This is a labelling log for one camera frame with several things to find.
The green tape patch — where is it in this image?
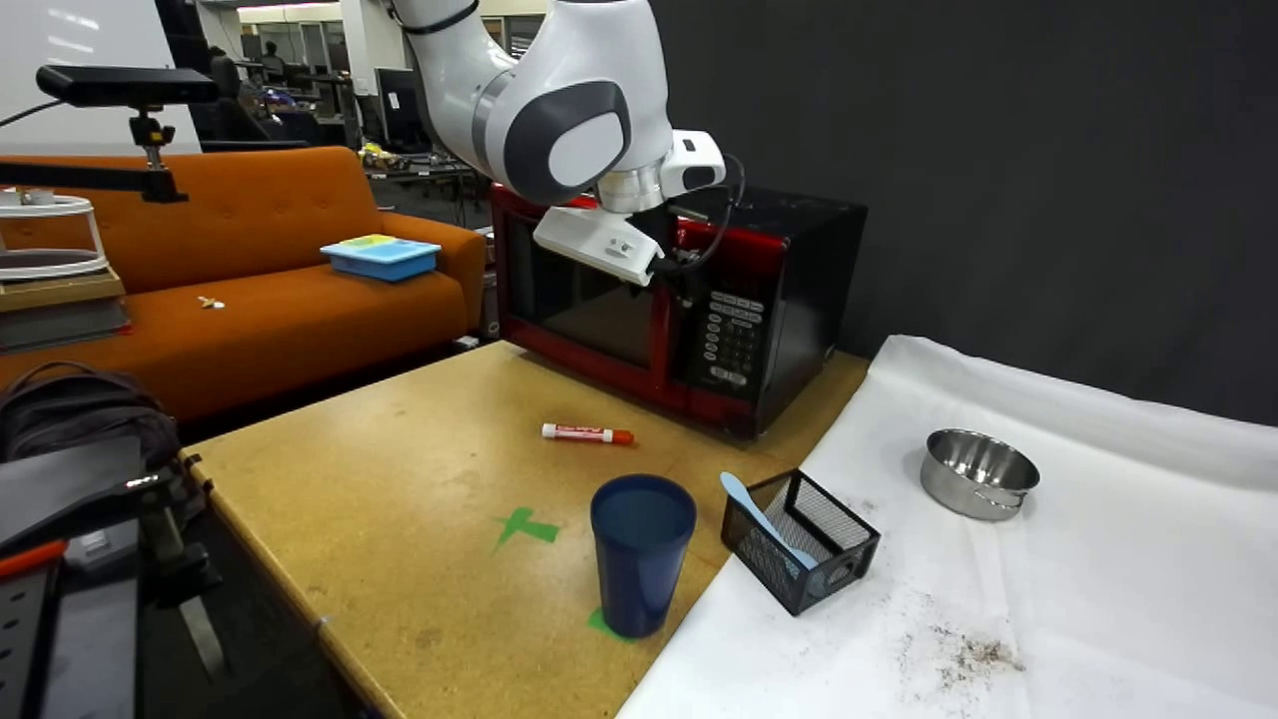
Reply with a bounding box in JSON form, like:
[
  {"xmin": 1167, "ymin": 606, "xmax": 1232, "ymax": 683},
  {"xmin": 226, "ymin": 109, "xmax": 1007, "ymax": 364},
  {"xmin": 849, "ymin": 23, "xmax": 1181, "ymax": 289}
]
[{"xmin": 582, "ymin": 605, "xmax": 638, "ymax": 642}]

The white table cloth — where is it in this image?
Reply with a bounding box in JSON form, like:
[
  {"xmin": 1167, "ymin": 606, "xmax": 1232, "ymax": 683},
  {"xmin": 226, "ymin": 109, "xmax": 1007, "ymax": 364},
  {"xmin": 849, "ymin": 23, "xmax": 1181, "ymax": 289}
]
[{"xmin": 616, "ymin": 332, "xmax": 1278, "ymax": 719}]

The blue plastic cup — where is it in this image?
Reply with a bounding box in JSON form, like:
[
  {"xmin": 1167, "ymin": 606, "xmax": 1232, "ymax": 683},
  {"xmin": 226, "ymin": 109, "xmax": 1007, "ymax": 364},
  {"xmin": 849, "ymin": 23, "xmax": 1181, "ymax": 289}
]
[{"xmin": 589, "ymin": 473, "xmax": 701, "ymax": 642}]

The black mesh box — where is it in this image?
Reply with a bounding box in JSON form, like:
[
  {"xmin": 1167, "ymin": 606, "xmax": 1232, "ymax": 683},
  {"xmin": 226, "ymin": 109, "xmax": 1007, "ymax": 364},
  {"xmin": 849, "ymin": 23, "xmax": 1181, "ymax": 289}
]
[{"xmin": 719, "ymin": 467, "xmax": 882, "ymax": 618}]

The orange couch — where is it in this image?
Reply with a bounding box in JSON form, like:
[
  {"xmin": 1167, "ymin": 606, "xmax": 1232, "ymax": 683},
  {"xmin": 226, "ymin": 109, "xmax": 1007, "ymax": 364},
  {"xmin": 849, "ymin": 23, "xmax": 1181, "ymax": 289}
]
[{"xmin": 0, "ymin": 142, "xmax": 497, "ymax": 433}]

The black backdrop curtain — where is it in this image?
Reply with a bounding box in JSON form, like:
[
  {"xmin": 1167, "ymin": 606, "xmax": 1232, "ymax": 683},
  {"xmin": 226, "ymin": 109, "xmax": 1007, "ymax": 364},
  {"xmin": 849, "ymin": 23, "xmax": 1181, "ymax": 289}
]
[{"xmin": 652, "ymin": 0, "xmax": 1278, "ymax": 433}]

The green tape cross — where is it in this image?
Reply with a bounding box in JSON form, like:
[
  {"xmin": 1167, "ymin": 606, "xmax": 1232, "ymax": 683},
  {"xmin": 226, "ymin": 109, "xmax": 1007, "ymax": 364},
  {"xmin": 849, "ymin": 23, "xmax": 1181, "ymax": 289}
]
[{"xmin": 497, "ymin": 503, "xmax": 562, "ymax": 551}]

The black backpack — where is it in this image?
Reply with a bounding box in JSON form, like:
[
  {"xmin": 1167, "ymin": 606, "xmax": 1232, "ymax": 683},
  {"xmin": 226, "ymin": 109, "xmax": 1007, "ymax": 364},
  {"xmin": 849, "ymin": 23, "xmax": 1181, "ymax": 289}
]
[{"xmin": 0, "ymin": 364, "xmax": 206, "ymax": 551}]

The red microwave door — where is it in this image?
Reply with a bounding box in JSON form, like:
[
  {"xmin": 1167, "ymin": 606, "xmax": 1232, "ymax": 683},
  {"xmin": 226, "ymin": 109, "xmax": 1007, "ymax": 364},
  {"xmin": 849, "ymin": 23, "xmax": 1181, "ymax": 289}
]
[{"xmin": 490, "ymin": 182, "xmax": 694, "ymax": 391}]

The black stereo camera bar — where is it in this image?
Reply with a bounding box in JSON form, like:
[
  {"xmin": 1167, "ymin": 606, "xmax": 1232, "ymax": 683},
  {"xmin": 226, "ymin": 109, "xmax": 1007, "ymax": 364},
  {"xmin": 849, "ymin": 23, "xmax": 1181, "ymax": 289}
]
[{"xmin": 34, "ymin": 59, "xmax": 226, "ymax": 111}]

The black red microwave body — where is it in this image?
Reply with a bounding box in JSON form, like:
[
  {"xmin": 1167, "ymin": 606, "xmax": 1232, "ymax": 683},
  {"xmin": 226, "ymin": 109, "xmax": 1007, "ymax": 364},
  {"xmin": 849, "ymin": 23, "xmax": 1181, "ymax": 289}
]
[{"xmin": 488, "ymin": 178, "xmax": 871, "ymax": 441}]

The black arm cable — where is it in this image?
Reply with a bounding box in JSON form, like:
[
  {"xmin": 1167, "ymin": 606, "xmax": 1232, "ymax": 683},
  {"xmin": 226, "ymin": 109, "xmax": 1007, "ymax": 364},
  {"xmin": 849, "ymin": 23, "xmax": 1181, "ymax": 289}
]
[{"xmin": 673, "ymin": 128, "xmax": 753, "ymax": 274}]

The steel bowl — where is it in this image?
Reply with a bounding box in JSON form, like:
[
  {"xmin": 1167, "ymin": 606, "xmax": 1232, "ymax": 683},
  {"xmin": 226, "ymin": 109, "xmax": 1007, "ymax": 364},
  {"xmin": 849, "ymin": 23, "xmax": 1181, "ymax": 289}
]
[{"xmin": 919, "ymin": 425, "xmax": 1042, "ymax": 525}]

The red white marker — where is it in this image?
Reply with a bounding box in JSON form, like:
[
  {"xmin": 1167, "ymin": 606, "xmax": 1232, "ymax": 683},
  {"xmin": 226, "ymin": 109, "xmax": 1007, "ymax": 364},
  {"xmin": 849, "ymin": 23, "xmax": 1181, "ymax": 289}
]
[{"xmin": 541, "ymin": 419, "xmax": 638, "ymax": 451}]

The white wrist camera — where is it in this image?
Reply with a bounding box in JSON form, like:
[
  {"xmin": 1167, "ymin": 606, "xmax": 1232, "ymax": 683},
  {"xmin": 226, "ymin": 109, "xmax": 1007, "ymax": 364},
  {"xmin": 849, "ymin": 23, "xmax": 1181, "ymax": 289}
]
[{"xmin": 532, "ymin": 194, "xmax": 666, "ymax": 292}]

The light blue paper strip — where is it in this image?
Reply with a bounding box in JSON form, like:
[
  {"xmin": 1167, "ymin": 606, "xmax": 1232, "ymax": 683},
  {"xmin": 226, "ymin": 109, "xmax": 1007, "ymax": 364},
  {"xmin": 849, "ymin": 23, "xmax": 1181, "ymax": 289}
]
[{"xmin": 719, "ymin": 467, "xmax": 823, "ymax": 575}]

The blue flat box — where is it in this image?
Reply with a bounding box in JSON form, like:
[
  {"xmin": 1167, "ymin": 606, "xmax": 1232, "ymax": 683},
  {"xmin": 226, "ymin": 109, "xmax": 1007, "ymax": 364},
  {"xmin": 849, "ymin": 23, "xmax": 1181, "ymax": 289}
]
[{"xmin": 315, "ymin": 233, "xmax": 445, "ymax": 289}]

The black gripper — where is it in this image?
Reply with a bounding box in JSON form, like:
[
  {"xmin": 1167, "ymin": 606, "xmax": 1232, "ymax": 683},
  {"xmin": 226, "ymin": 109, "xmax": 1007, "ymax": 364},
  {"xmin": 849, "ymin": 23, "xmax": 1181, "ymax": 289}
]
[{"xmin": 646, "ymin": 210, "xmax": 713, "ymax": 308}]

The stack of books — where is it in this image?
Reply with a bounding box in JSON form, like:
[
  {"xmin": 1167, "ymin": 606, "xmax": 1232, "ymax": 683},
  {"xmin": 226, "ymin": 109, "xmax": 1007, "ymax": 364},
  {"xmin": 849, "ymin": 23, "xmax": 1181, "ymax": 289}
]
[{"xmin": 0, "ymin": 182, "xmax": 135, "ymax": 354}]

